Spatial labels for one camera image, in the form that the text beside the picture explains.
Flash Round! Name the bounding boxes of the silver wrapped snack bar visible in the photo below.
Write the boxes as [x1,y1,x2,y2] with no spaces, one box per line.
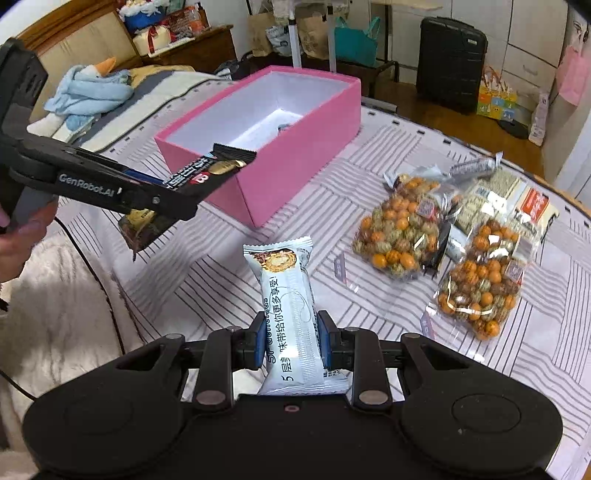
[449,154,505,180]

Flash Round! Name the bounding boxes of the black suitcase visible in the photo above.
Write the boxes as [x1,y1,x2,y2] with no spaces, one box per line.
[415,17,489,116]

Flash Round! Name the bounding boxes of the wooden nightstand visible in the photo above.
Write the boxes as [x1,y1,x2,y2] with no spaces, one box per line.
[142,25,238,75]

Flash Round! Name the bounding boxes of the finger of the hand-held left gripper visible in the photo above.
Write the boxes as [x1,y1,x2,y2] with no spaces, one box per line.
[18,133,163,186]
[52,166,200,221]

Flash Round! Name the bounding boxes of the blue flower bouquet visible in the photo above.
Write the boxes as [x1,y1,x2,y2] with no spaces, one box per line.
[117,0,169,33]

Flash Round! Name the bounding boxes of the clear bag of orange nuts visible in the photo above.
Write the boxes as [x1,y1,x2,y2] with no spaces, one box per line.
[353,173,457,280]
[433,220,528,342]

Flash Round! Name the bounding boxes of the padded wooden headboard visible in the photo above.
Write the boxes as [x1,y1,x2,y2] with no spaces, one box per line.
[14,0,145,71]

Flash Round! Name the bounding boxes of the black cable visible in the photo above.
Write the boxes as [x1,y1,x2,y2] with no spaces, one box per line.
[0,216,126,401]

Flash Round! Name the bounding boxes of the small dark snack packet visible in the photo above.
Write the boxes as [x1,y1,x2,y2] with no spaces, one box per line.
[421,222,452,274]

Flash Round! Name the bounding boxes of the teal shopping bag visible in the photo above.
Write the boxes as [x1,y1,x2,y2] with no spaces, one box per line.
[333,16,382,66]

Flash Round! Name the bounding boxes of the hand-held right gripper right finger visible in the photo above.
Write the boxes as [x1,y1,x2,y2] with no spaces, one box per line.
[317,310,462,409]

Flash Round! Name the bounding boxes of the brown paper bag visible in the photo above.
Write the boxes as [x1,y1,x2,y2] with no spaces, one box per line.
[249,11,279,57]
[295,17,334,59]

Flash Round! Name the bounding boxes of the pink hanging bag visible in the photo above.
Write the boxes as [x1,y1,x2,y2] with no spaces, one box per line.
[555,45,591,107]

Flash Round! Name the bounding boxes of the person's left hand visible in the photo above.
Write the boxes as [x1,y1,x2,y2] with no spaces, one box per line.
[0,202,59,284]

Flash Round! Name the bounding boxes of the white plastic bag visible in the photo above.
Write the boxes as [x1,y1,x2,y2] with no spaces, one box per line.
[530,91,551,147]

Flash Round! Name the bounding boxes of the white cake box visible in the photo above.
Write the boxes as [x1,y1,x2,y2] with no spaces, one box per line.
[132,24,172,57]

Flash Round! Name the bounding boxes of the grey and beige quilt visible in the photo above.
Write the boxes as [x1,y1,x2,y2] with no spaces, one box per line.
[28,65,241,153]

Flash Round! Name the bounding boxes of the colourful gift bag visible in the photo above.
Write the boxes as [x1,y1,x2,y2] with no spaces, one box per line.
[476,66,518,121]

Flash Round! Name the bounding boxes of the red and white snack packet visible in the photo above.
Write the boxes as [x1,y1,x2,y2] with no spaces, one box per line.
[516,186,560,232]

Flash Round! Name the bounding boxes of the pink cardboard box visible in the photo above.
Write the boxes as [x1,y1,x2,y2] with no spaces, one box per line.
[154,65,362,229]

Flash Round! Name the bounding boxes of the white-legged side table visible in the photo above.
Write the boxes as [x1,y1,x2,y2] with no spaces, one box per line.
[272,0,338,71]

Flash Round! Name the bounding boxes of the goose plush in blue cloth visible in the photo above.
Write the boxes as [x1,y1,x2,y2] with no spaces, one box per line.
[44,56,136,140]

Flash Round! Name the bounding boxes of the striped bedspread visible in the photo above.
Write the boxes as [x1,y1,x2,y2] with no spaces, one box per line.
[95,74,591,480]

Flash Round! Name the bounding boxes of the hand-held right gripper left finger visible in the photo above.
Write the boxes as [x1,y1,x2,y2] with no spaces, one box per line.
[115,313,267,413]

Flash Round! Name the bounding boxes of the white fluffy blanket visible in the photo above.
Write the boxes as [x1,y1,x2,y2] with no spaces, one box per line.
[0,231,144,480]

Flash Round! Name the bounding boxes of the white wafer bar packet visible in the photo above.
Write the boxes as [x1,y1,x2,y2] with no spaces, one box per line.
[243,235,352,398]

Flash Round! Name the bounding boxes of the black snack packet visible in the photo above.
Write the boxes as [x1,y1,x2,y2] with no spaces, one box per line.
[117,143,257,264]

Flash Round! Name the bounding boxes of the small white snack packet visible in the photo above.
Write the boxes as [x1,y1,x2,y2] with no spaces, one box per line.
[447,228,472,262]

